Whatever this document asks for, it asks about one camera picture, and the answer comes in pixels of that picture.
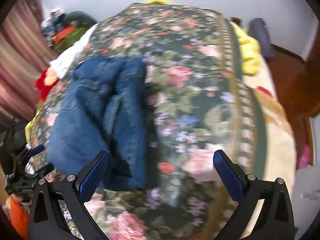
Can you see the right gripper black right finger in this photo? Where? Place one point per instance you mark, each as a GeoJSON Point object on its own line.
{"type": "Point", "coordinates": [275, 220]}

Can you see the striped pink curtain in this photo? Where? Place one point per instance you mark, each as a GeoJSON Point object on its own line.
{"type": "Point", "coordinates": [24, 56]}

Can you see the white light blue shirt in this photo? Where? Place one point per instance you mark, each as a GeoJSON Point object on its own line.
{"type": "Point", "coordinates": [60, 65]}

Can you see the brown wooden door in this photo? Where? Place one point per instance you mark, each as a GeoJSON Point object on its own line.
{"type": "Point", "coordinates": [297, 86]}

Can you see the blue denim jacket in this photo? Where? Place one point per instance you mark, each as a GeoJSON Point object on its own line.
{"type": "Point", "coordinates": [103, 110]}

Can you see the dark blue hanging garment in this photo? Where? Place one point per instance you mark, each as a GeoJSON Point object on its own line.
{"type": "Point", "coordinates": [257, 29]}

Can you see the floral dark green bedspread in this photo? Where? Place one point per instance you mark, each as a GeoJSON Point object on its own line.
{"type": "Point", "coordinates": [198, 103]}

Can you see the yellow blanket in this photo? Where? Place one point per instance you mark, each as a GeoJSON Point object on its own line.
{"type": "Point", "coordinates": [249, 50]}

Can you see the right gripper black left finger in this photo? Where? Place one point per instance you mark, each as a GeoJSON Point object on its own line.
{"type": "Point", "coordinates": [46, 217]}

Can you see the cream patterned blanket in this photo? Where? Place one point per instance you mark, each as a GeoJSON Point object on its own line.
{"type": "Point", "coordinates": [280, 157]}

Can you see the red plush toy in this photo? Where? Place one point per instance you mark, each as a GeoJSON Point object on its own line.
{"type": "Point", "coordinates": [46, 82]}

